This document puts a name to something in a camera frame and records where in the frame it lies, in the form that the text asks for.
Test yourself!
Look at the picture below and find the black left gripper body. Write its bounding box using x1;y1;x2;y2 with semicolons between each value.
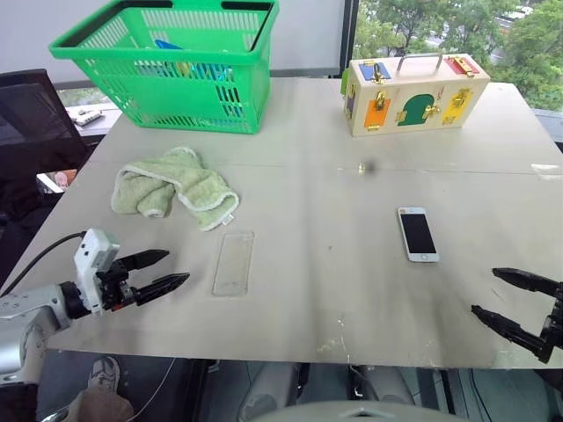
95;258;138;313

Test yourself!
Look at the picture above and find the flat tablet with picture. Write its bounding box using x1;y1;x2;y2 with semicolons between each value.
37;168;78;194

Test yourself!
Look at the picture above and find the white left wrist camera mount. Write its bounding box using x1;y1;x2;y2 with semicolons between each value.
73;228;121;316

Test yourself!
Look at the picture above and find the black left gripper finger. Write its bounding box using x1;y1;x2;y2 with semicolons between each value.
130;272;192;308
116;249;171;273

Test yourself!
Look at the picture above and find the dark window frame post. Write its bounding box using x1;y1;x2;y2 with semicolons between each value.
338;0;361;80

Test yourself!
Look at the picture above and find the brown trouser leg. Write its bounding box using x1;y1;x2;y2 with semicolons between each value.
56;388;135;422

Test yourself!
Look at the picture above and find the grey rounded shape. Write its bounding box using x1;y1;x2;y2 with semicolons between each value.
237;362;304;421

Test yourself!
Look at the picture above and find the blue plastic item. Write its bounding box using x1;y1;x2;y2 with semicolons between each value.
153;38;234;85

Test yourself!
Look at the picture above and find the white smartphone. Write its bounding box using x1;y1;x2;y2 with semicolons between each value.
398;207;441;264

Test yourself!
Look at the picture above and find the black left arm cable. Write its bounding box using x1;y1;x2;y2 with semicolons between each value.
0;231;88;296

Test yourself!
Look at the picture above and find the clear phone case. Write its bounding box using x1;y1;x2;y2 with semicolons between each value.
211;230;255;298

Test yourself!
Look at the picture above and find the green plastic shopping basket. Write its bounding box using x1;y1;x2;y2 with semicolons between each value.
48;0;281;135

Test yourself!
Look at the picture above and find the black office chair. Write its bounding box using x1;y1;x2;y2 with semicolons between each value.
0;69;96;282

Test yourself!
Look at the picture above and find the wooden lock box toy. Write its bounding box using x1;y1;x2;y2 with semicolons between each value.
340;53;492;138

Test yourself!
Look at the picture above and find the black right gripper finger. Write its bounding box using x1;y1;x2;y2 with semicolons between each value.
471;304;544;353
492;267;563;297

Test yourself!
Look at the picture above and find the white grey sneaker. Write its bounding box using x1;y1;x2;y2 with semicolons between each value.
87;356;121;399

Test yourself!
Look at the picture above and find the grey robot chest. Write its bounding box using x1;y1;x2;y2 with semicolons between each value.
252;397;457;422

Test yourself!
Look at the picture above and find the light green towel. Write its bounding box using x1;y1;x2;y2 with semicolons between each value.
110;147;241;233

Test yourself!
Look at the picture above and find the small white sill object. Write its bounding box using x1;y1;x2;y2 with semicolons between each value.
71;106;106;127

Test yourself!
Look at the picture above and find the thin white wire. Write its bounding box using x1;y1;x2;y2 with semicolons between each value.
130;358;178;419

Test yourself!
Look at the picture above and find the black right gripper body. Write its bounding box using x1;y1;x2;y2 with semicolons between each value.
538;294;563;364

